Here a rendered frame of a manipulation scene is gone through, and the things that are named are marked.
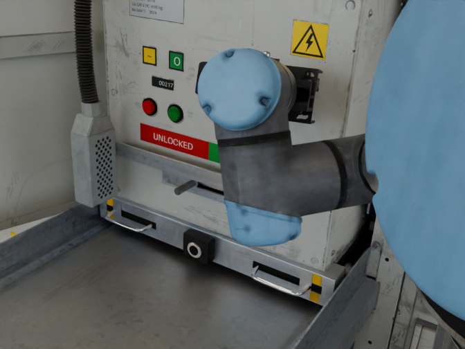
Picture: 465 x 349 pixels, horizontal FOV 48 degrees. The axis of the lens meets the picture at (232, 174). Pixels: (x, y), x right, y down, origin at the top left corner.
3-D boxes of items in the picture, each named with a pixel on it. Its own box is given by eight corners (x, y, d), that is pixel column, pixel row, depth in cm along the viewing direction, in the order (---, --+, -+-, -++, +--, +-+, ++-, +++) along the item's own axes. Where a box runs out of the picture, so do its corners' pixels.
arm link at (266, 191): (347, 233, 53) (335, 124, 52) (241, 255, 50) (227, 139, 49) (313, 221, 60) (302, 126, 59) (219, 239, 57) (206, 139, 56)
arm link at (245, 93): (198, 142, 49) (185, 50, 48) (229, 136, 60) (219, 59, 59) (281, 133, 47) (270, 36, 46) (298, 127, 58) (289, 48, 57)
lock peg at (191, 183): (181, 199, 95) (181, 179, 93) (171, 195, 96) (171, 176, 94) (201, 187, 100) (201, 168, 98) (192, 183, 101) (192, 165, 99)
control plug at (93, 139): (92, 209, 100) (87, 121, 93) (74, 201, 102) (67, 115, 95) (121, 194, 106) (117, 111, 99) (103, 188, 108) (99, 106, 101)
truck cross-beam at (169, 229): (331, 309, 90) (335, 280, 88) (99, 216, 115) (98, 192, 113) (341, 294, 94) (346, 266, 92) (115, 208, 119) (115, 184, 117)
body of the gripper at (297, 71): (315, 124, 73) (303, 129, 62) (254, 116, 75) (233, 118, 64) (323, 68, 72) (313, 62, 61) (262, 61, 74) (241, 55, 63)
